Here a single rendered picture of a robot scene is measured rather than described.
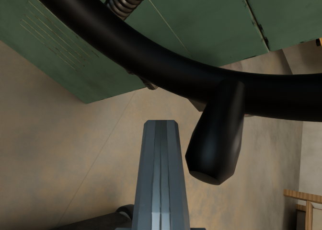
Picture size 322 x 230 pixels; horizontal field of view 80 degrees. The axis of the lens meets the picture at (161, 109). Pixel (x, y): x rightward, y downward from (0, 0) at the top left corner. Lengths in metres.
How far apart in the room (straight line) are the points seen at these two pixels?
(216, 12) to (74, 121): 0.68
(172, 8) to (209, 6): 0.06
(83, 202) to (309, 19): 0.87
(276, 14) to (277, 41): 0.04
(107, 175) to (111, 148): 0.12
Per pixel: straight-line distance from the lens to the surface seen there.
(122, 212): 0.91
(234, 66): 0.44
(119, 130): 0.93
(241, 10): 0.31
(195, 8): 0.32
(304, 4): 0.31
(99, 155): 0.90
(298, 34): 0.33
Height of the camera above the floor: 0.81
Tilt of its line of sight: 47 degrees down
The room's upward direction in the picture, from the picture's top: 82 degrees clockwise
